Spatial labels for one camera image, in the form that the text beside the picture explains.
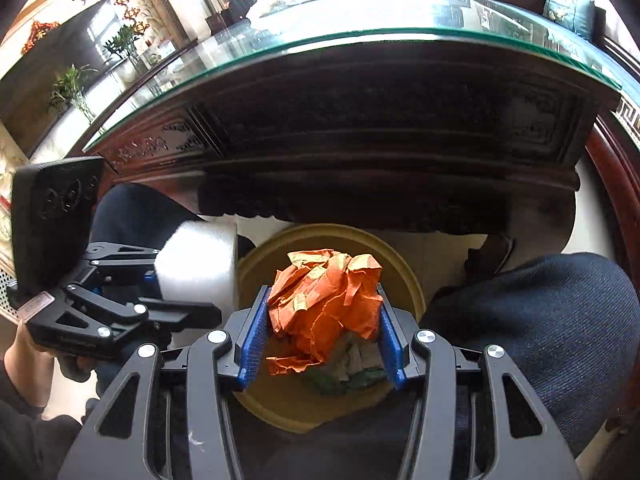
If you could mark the light blue floral cushion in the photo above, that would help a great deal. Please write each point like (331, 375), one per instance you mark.
(567, 10)

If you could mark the reddish wooden chair frame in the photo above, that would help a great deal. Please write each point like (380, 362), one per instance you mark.
(617, 200)

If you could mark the white foam block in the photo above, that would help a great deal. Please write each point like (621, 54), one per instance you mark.
(197, 260)

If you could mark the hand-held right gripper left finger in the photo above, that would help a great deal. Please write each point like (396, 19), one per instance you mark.
(252, 345)

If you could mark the person's left forearm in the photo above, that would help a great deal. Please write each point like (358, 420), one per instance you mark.
(30, 442)

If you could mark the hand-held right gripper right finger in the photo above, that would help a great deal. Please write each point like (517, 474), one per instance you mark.
(392, 345)

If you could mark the person's right leg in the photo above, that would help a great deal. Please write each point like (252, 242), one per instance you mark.
(540, 340)

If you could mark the tall green plant in vase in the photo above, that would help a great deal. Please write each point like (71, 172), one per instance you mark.
(122, 45)

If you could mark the black and red bag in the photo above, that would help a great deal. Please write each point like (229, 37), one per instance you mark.
(239, 0)

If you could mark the person's left hand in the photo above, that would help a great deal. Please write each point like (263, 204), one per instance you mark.
(30, 370)

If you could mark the person's leg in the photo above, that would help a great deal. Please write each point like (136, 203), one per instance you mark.
(135, 215)
(540, 340)

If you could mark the red and gold wall ornament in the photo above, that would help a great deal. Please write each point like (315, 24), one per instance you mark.
(37, 35)

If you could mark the brown slipper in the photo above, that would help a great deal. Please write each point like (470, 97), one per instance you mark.
(492, 255)

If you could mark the dark wooden television cabinet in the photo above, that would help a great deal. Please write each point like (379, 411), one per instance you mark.
(115, 91)

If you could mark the round olive waste bin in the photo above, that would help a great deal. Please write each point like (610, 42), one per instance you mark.
(280, 405)

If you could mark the person's left leg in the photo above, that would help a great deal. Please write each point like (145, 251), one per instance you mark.
(135, 215)

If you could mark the black flat television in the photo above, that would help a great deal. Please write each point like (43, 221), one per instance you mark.
(45, 80)

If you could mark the carved sofa with blue seat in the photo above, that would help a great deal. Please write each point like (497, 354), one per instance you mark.
(617, 50)

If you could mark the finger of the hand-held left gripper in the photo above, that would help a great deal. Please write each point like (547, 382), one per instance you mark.
(150, 278)
(190, 314)

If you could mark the small green potted plant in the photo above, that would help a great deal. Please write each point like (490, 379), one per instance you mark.
(70, 90)

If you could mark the orange paper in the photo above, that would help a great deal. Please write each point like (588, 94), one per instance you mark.
(320, 305)

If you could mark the dark wooden glass-topped table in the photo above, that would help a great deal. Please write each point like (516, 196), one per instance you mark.
(375, 125)

